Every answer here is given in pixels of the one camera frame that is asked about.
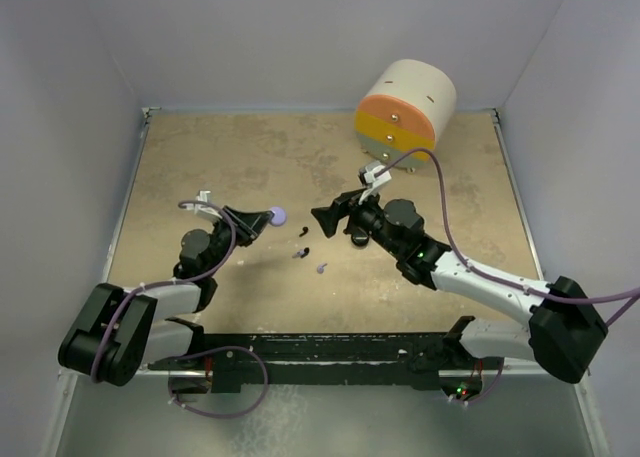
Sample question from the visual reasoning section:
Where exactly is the cylindrical three-drawer storage box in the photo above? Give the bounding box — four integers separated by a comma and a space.
354, 59, 457, 163

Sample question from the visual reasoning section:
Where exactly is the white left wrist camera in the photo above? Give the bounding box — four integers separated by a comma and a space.
190, 190, 221, 222

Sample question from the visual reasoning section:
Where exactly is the black purple earbud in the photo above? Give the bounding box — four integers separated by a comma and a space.
293, 247, 310, 258

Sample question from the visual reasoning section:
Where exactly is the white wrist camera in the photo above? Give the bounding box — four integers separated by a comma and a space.
358, 161, 392, 205
190, 190, 221, 222

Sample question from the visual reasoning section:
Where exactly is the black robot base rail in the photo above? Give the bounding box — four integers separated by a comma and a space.
150, 332, 502, 393

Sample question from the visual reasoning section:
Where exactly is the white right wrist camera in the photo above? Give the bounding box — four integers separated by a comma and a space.
358, 161, 392, 205

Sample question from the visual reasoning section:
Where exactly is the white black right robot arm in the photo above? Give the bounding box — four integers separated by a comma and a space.
311, 191, 608, 384

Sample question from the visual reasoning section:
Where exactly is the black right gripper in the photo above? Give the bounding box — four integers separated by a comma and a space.
311, 184, 403, 258

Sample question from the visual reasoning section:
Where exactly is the aluminium table frame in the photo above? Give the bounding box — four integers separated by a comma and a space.
59, 112, 593, 456

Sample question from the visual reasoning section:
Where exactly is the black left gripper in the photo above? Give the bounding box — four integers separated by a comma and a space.
204, 205, 272, 277

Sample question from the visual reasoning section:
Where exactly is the purple round earbud charging case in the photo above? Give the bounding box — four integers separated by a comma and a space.
269, 206, 287, 227

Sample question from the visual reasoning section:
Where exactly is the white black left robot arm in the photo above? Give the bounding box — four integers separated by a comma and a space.
57, 201, 275, 386

